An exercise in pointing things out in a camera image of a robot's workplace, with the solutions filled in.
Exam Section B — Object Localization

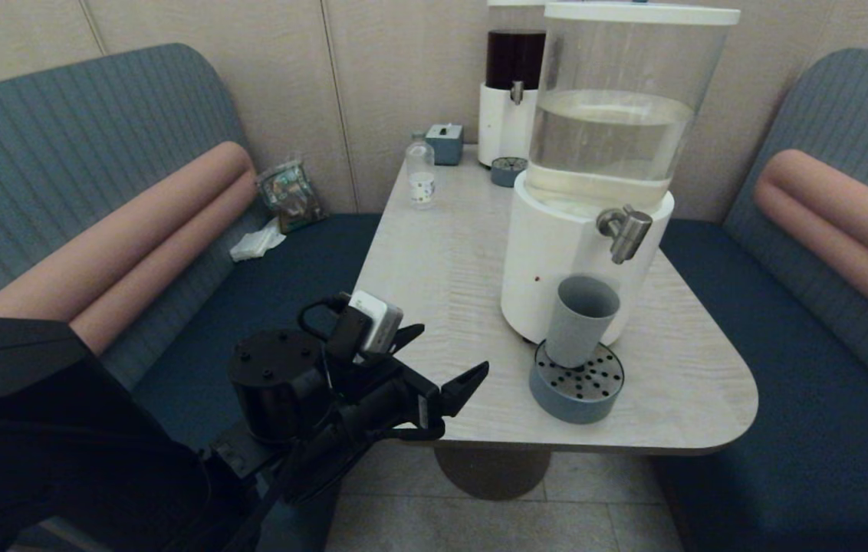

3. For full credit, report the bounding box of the large blue drip tray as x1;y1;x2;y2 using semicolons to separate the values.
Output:
529;340;626;425

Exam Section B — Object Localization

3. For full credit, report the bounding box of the large steel dispenser tap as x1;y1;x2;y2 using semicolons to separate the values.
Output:
597;205;653;265

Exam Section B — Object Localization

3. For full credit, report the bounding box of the pink bolster cushion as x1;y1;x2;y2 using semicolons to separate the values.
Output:
0;141;258;355
754;149;868;344

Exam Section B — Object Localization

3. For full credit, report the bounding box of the blue upholstered bench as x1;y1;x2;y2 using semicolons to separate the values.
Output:
0;43;385;552
649;48;868;552

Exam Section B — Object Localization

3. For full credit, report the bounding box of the crumpled white tissue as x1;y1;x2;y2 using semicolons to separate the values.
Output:
229;217;287;262

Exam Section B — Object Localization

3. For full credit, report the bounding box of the white dispenser lid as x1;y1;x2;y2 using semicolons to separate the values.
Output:
545;1;741;26

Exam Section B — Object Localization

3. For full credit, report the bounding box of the dark drink dispenser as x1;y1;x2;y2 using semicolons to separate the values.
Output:
478;0;550;168

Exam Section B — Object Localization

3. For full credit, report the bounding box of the large clear water dispenser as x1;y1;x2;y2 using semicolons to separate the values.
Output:
501;1;741;347

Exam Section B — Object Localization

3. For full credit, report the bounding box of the grey plastic cup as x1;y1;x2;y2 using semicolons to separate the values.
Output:
545;275;622;370

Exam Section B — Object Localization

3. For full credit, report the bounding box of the ribbed table pedestal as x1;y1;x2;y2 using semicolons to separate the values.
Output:
432;445;554;501

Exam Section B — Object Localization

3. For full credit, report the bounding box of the small clear bottle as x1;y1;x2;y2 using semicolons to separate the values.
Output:
405;132;436;209

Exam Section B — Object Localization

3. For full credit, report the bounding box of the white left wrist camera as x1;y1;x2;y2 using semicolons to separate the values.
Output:
344;291;405;356

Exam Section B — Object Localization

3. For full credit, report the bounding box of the patterned snack bag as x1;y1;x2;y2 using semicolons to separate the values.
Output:
257;159;327;233

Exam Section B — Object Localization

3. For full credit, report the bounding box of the small blue drip tray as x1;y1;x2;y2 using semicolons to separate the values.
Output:
490;156;528;188

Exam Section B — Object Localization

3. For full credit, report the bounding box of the blue-grey tissue box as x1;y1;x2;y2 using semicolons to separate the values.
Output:
426;123;465;166

